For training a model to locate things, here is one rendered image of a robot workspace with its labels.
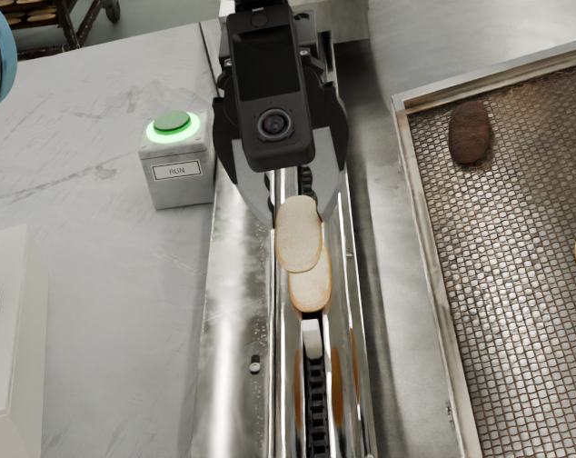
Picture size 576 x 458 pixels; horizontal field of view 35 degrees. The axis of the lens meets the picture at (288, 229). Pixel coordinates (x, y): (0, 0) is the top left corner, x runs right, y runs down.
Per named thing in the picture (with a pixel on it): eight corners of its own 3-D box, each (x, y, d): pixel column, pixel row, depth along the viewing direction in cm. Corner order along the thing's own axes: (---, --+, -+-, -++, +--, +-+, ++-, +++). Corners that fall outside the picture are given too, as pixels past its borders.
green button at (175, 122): (157, 125, 97) (153, 113, 96) (194, 120, 97) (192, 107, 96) (153, 145, 94) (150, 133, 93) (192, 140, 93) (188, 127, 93)
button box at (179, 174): (166, 196, 105) (143, 113, 98) (234, 187, 104) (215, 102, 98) (159, 240, 98) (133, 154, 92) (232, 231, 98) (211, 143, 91)
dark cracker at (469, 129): (450, 108, 89) (447, 98, 89) (489, 100, 88) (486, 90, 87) (448, 169, 82) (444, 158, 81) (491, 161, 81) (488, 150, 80)
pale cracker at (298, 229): (275, 202, 77) (273, 191, 77) (320, 195, 77) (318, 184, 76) (275, 278, 69) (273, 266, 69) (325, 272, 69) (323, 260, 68)
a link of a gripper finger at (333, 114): (360, 155, 70) (328, 54, 65) (362, 166, 69) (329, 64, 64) (301, 172, 71) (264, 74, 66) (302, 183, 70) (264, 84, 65)
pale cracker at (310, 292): (288, 243, 84) (286, 233, 83) (329, 237, 84) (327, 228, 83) (289, 316, 76) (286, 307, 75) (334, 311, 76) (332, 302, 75)
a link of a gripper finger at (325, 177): (355, 179, 77) (324, 84, 71) (360, 221, 72) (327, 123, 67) (319, 188, 77) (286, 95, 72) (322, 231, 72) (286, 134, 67)
